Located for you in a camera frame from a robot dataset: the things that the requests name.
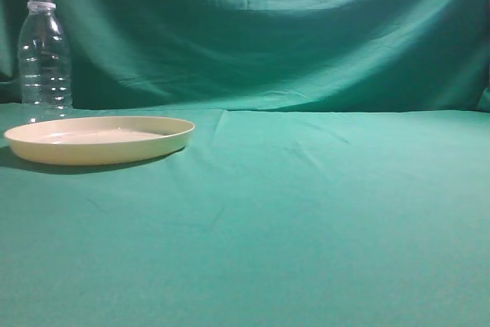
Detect clear plastic bottle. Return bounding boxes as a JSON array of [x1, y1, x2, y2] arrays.
[[18, 0, 73, 123]]

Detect cream plastic plate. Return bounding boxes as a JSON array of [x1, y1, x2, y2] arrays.
[[4, 116, 195, 166]]

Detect green cloth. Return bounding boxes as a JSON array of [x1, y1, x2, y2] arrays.
[[1, 0, 489, 326]]

